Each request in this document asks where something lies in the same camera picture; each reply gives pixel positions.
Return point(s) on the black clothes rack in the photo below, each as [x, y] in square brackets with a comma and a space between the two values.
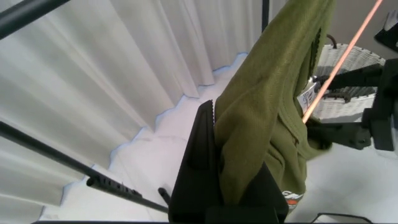
[46, 153]

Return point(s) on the white laundry basket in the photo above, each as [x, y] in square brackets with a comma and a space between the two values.
[360, 56]

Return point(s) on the pink clothes hanger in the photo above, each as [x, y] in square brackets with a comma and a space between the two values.
[342, 60]

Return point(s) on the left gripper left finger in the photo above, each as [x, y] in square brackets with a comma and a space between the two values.
[196, 174]

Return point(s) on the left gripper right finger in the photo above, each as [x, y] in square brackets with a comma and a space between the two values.
[264, 193]

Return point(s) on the green long-sleeved shirt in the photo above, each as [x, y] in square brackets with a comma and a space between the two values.
[264, 93]

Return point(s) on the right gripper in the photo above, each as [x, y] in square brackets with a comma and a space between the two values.
[385, 118]

